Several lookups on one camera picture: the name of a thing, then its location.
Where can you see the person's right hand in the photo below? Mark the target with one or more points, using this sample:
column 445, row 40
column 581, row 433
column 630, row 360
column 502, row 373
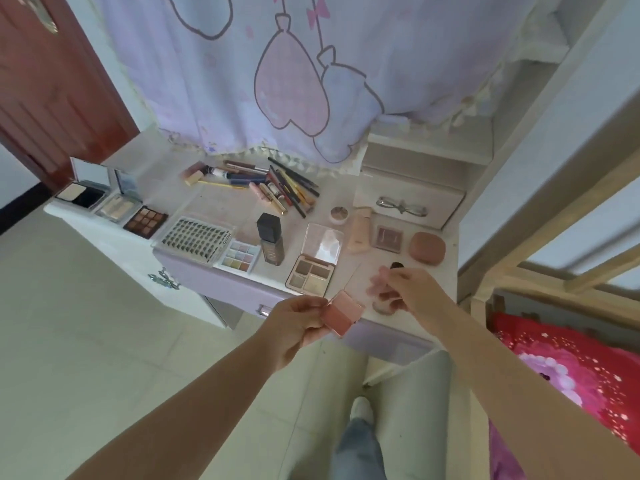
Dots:
column 417, row 292

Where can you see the person's left hand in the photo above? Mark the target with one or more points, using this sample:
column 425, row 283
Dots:
column 287, row 327

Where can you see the person's left thumb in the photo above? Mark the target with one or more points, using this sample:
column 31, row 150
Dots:
column 312, row 303

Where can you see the person's right fingers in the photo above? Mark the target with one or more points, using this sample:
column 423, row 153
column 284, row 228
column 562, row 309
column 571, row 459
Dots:
column 387, row 289

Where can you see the pink square blush compact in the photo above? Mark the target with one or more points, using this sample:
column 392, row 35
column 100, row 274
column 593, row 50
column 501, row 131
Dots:
column 344, row 312

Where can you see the person's left forearm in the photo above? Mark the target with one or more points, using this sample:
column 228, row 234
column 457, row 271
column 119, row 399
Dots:
column 185, row 419

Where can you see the person's right forearm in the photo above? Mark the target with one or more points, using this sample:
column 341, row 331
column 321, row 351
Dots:
column 525, row 394

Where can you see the neutral eyeshadow palette clear lid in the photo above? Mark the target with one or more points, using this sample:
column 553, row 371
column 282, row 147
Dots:
column 312, row 267

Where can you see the small square mauve blush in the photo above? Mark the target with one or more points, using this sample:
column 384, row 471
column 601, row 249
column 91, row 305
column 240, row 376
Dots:
column 389, row 238

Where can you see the rounded terracotta compact case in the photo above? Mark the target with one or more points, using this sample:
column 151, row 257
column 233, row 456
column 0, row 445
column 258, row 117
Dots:
column 427, row 248

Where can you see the beige foundation tube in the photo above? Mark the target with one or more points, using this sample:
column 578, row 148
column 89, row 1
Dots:
column 360, row 232

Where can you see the dark foundation bottle black cap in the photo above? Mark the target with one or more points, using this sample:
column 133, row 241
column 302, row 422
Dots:
column 271, row 239

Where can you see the lilac desk drawer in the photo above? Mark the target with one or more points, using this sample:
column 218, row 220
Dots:
column 230, row 284

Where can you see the pastel colour corrector palette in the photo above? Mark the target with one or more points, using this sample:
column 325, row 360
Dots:
column 238, row 256

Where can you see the small round cream jar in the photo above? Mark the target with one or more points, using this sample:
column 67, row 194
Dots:
column 339, row 214

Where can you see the white desktop drawer organizer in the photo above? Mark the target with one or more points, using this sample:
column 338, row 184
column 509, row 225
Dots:
column 415, row 189

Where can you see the person's white shoe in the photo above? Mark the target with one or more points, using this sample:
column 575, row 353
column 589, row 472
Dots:
column 362, row 409

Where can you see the pile of makeup pencils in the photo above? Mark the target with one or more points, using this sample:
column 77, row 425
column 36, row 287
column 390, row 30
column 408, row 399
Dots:
column 287, row 187

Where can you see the pink lip gloss tube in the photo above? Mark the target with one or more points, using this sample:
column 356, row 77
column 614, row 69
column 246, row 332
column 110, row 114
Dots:
column 260, row 192

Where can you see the clear box of false eyelashes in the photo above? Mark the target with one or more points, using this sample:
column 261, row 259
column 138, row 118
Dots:
column 192, row 239

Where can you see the thin yellow pencil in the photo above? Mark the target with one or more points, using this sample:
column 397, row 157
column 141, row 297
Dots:
column 225, row 184

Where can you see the person's leg in jeans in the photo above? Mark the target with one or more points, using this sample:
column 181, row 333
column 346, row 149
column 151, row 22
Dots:
column 360, row 449

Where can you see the black and white tube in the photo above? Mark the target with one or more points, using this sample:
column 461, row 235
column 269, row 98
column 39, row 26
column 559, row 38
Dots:
column 218, row 172

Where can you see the cream tube with wooden cap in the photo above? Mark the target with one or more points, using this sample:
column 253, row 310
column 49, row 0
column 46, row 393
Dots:
column 194, row 174

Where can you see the brown eyeshadow palette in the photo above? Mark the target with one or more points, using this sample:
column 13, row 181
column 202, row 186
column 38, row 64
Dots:
column 145, row 221

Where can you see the red floral blanket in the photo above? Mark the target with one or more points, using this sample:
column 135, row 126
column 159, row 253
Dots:
column 575, row 374

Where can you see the beige concealer palette with mirror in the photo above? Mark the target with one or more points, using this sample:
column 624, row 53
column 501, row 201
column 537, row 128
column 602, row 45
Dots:
column 120, row 204

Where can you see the white dressing desk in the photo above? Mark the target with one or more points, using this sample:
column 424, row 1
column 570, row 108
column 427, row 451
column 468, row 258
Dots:
column 150, row 159

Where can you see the lilac curtain with balloon print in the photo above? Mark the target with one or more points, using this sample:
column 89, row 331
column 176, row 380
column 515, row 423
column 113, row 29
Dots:
column 310, row 69

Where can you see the black powder compact with mirror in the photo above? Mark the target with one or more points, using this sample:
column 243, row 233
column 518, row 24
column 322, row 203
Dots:
column 82, row 192

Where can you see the red-brown wooden door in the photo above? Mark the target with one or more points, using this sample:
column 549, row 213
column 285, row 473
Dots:
column 55, row 89

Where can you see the clear frame eyeglasses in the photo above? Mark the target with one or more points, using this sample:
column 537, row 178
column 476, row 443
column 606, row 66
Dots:
column 402, row 207

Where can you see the light wooden bunk bed frame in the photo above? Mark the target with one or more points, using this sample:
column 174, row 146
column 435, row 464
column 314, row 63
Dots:
column 550, row 159

